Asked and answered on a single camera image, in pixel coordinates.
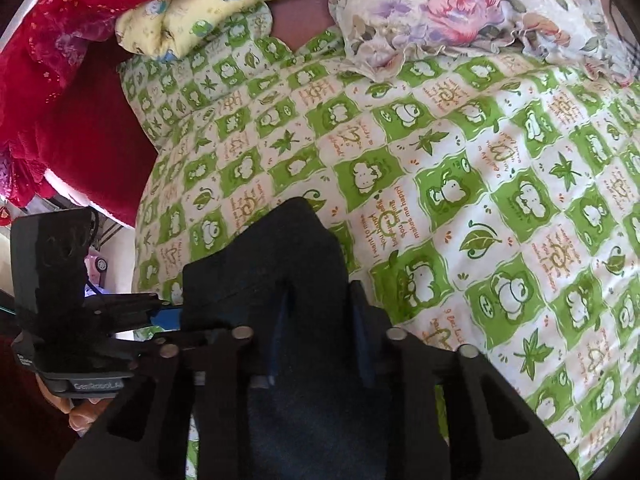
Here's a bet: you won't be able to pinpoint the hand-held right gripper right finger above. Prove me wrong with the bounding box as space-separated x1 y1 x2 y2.
347 280 583 480

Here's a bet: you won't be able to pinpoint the black pants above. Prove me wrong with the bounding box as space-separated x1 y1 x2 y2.
182 197 446 480

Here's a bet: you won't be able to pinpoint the green white printed bedsheet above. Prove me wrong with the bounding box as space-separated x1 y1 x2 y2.
117 0 640 480

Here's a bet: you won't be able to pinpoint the red sequined blanket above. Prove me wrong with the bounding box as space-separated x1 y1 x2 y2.
0 0 201 231

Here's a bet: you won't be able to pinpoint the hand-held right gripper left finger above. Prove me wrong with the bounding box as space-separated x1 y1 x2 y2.
55 285 296 480

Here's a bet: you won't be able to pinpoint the floral ruffled pillow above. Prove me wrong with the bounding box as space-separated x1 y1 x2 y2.
327 0 640 86

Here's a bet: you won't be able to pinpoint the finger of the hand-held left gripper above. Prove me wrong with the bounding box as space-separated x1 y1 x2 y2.
82 294 182 335

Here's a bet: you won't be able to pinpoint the mauve mattress cover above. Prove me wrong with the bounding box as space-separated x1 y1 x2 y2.
270 0 346 56

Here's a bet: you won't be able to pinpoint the person's left hand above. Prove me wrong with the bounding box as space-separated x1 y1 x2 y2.
36 374 103 437

